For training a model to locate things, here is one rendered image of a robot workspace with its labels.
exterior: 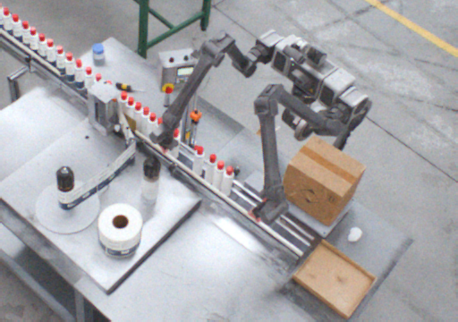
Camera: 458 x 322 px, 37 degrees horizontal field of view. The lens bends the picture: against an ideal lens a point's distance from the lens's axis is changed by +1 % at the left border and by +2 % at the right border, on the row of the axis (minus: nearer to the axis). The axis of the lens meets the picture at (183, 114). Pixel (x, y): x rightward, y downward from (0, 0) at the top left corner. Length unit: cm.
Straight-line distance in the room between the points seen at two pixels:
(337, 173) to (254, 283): 65
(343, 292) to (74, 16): 330
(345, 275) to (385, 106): 220
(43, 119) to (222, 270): 130
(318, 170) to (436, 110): 226
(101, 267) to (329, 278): 107
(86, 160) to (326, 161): 122
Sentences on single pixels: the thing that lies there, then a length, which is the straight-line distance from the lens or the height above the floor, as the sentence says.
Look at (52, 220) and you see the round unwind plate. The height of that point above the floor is 89.
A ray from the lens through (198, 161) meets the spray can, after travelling 343.
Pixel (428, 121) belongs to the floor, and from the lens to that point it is 541.
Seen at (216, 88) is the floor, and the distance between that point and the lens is 517.
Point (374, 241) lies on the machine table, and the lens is 359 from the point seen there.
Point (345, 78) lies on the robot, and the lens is 324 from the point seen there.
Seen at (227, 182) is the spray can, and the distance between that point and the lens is 339.
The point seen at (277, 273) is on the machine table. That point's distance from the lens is 337.
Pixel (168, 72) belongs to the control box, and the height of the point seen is 143.
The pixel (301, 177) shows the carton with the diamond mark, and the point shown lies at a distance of 339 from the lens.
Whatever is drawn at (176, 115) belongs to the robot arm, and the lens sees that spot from 306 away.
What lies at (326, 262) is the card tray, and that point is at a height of 83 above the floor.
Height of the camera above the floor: 373
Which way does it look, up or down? 49 degrees down
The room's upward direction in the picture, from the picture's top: 7 degrees clockwise
